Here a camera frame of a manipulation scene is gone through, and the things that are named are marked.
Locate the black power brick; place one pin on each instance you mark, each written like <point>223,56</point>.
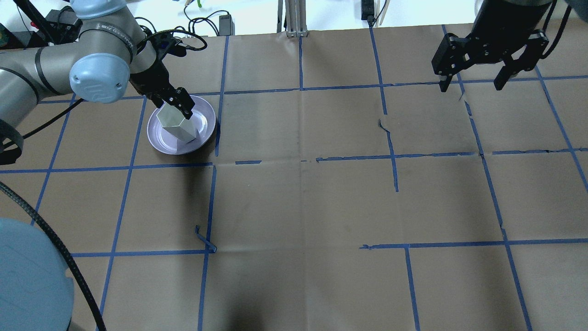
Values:
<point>63,26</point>

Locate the aluminium frame post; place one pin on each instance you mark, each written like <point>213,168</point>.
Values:
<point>291,18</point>

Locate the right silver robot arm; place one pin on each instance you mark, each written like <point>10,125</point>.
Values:
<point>491,13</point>

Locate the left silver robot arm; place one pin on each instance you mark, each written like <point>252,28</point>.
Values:
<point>38,272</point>

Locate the white faceted cup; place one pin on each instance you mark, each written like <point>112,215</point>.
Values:
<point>176,124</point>

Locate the black power adapter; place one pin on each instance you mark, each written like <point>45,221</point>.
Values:
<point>226,25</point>

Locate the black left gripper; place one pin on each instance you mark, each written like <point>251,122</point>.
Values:
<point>149,79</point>

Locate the lavender round plate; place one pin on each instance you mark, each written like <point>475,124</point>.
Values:
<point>165,143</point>

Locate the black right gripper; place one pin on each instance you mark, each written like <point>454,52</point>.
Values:
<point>500,27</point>

